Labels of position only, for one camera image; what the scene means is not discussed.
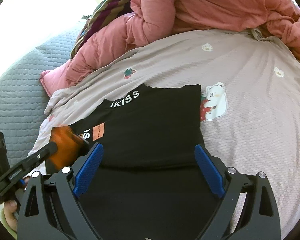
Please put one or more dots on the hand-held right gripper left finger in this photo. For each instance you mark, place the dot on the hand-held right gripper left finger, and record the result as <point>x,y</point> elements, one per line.
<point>88,170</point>

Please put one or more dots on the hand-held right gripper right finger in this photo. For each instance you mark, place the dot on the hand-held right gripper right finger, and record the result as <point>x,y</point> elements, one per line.
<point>210,172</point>

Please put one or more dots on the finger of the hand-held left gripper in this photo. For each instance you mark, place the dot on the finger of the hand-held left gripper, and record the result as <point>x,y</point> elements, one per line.
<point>35,156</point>

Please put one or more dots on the black printed shirt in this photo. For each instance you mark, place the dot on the black printed shirt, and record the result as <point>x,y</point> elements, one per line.
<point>152,117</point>

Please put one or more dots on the person's left hand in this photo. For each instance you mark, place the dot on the person's left hand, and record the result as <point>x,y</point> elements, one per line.
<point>10,212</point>

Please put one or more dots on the printed pale pink blanket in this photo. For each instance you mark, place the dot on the printed pale pink blanket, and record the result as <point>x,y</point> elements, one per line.
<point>252,117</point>

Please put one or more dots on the grey quilted mattress pad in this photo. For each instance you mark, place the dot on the grey quilted mattress pad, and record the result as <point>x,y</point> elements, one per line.
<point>20,80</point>

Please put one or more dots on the striped multicoloured cloth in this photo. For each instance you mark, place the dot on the striped multicoloured cloth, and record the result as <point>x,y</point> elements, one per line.
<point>107,12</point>

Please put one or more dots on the pink comforter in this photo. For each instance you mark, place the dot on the pink comforter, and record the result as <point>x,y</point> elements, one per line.
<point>202,5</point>

